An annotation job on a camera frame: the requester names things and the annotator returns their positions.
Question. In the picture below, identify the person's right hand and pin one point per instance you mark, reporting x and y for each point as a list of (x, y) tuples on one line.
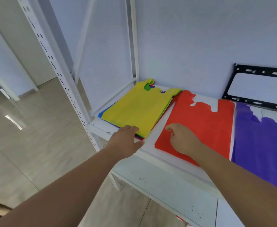
[(183, 139)]

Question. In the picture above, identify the person's left hand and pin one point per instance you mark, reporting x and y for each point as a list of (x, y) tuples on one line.
[(123, 143)]

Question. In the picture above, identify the person's right fingers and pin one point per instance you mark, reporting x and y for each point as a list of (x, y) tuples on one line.
[(172, 127)]

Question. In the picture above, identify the person's left thumb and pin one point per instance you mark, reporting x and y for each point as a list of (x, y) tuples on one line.
[(138, 145)]

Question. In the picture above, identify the yellow non-woven bag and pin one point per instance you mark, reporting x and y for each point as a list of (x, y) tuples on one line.
[(138, 108)]

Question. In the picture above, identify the person's left forearm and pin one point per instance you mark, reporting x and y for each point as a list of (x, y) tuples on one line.
[(70, 186)]

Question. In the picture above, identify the person's right forearm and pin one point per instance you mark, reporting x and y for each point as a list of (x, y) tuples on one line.
[(235, 186)]

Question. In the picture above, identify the red non-woven bag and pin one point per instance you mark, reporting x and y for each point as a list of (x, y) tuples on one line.
[(207, 125)]

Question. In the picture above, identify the stack of coloured non-woven bags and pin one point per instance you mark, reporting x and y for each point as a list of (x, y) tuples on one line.
[(105, 112)]

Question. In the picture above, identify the red fabric piece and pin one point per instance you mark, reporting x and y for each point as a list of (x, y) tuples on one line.
[(183, 221)]

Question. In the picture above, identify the purple non-woven bag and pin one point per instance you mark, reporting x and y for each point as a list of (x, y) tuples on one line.
[(259, 148)]

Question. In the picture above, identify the white metal shelving rack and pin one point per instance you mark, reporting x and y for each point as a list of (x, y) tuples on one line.
[(65, 80)]

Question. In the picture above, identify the black metal bracket frame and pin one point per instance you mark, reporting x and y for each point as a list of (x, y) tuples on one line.
[(266, 72)]

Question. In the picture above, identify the white door frame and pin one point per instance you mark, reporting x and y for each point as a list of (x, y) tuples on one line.
[(25, 73)]

